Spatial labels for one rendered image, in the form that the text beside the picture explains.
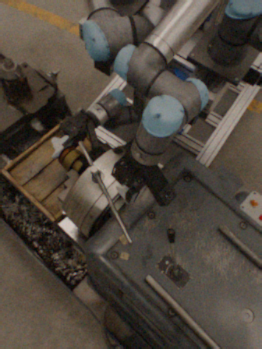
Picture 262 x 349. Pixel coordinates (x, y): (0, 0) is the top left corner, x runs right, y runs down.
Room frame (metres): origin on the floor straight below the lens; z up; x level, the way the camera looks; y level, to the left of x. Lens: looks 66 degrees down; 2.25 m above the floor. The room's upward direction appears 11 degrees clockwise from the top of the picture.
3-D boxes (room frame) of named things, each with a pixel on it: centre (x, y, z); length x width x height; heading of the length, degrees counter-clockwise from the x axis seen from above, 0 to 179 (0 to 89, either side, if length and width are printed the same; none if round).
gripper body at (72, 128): (0.67, 0.23, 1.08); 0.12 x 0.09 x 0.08; 147
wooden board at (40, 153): (0.58, 0.29, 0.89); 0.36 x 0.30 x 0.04; 147
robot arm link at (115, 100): (0.80, 0.13, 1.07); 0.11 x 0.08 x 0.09; 147
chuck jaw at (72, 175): (0.41, 0.19, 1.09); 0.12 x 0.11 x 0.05; 147
